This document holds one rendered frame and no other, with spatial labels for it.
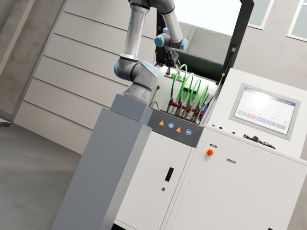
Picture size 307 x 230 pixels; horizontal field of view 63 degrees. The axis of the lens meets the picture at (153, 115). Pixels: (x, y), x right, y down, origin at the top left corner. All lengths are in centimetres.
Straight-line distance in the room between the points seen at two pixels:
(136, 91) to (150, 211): 91
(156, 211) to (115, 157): 70
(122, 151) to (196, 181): 70
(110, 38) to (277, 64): 277
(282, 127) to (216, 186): 71
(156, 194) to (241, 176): 59
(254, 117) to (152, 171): 90
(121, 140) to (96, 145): 14
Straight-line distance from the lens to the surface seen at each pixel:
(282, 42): 448
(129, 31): 148
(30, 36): 556
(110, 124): 132
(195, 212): 184
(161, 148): 183
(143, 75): 139
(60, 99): 470
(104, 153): 132
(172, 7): 147
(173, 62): 188
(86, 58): 470
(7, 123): 292
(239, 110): 211
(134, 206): 191
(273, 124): 214
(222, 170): 180
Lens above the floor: 77
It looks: 4 degrees up
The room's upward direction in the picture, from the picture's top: 22 degrees clockwise
